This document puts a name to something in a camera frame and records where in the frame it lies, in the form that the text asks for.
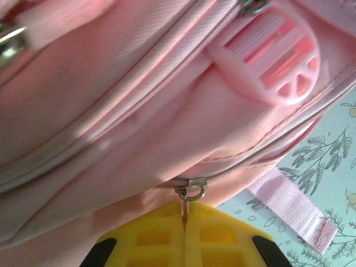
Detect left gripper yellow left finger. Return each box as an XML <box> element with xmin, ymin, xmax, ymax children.
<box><xmin>79</xmin><ymin>202</ymin><xmax>186</xmax><ymax>267</ymax></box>

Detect pink backpack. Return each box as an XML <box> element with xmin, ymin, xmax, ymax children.
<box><xmin>0</xmin><ymin>0</ymin><xmax>356</xmax><ymax>267</ymax></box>

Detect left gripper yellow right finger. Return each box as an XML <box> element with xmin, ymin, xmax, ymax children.
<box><xmin>184</xmin><ymin>200</ymin><xmax>293</xmax><ymax>267</ymax></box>

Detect floral tablecloth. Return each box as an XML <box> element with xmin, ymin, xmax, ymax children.
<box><xmin>215</xmin><ymin>88</ymin><xmax>356</xmax><ymax>267</ymax></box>

